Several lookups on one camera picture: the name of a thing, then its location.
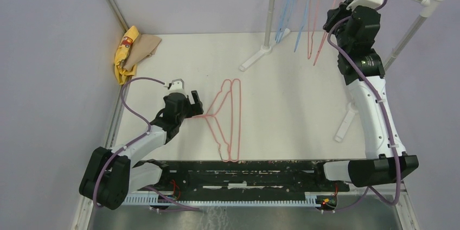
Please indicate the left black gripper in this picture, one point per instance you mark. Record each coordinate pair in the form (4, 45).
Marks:
(195, 109)

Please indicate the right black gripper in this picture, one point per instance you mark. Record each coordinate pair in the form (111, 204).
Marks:
(336, 13)

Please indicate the pink wire hanger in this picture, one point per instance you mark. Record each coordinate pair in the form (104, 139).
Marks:
(224, 145)
(235, 107)
(312, 22)

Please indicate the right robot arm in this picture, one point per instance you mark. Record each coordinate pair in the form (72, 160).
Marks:
(386, 161)

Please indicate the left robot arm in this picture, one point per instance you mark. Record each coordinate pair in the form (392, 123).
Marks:
(113, 174)

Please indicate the beige cloth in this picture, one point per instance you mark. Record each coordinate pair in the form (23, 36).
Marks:
(143, 47)

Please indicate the yellow patterned cloth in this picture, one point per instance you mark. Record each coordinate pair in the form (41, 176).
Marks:
(122, 54)

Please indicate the white clothes rack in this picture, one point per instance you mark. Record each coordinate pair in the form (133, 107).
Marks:
(429, 7)

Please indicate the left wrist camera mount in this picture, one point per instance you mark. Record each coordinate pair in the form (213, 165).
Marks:
(176, 86)

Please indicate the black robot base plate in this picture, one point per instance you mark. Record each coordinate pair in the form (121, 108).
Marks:
(246, 180)

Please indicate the white slotted cable duct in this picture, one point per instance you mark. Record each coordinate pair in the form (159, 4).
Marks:
(152, 199)

